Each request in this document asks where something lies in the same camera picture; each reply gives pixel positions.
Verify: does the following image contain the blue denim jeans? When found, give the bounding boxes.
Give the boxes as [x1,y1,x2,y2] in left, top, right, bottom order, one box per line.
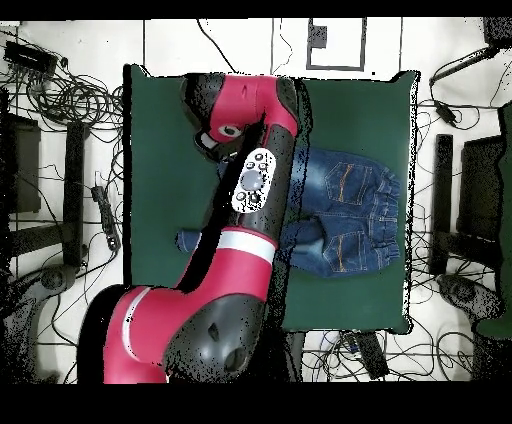
[175,146,402,279]

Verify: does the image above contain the black box device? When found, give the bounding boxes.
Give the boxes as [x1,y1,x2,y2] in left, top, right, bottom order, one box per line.
[3,41,59,75]

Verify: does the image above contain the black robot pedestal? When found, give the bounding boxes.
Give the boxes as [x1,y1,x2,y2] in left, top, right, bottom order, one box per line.
[255,330,306,383]

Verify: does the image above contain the grey round stand foot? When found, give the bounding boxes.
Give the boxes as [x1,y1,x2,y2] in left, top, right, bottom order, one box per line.
[37,264,78,292]
[437,273,503,321]

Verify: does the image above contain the black box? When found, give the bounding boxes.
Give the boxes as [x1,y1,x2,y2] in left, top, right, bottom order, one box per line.
[483,16,512,49]

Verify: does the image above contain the black stand beam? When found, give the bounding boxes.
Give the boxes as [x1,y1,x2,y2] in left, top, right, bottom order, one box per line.
[429,133,455,276]
[62,121,87,268]

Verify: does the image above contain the dark green table cloth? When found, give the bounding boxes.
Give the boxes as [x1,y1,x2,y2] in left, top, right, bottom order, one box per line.
[121,63,421,339]

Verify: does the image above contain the black power strip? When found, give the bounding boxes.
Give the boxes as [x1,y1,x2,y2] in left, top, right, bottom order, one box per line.
[90,185,122,252]

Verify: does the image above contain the tangled black cable bundle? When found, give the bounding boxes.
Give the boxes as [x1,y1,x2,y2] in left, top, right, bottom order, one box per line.
[23,67,125,133]

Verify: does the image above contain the dark flat panel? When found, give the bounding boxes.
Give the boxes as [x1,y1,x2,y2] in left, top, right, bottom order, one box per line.
[457,135,505,241]
[0,113,42,215]

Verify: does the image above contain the black tube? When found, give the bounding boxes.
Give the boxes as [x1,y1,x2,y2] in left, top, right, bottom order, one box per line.
[429,45,499,85]

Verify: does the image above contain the black oblong device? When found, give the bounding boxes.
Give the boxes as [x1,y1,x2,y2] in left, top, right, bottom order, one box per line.
[354,331,389,379]

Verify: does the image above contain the black power adapter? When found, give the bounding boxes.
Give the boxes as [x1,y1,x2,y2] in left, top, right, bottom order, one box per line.
[433,99,459,127]

